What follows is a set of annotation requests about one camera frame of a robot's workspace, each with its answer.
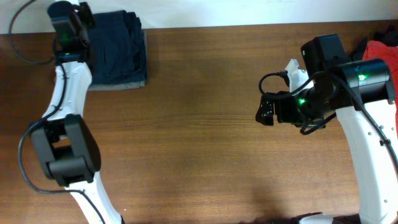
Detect dark blue shorts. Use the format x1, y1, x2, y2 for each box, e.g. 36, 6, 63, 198
88, 10, 147, 85

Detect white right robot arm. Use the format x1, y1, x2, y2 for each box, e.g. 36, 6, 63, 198
256, 34, 397, 223

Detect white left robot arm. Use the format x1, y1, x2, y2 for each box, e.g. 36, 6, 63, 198
24, 1, 124, 223

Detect folded grey shorts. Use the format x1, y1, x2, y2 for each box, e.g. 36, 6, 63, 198
89, 30, 148, 91

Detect red t-shirt white letters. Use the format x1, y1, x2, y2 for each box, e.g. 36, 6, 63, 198
362, 39, 398, 138

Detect black garment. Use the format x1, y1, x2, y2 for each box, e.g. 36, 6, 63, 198
349, 26, 397, 61

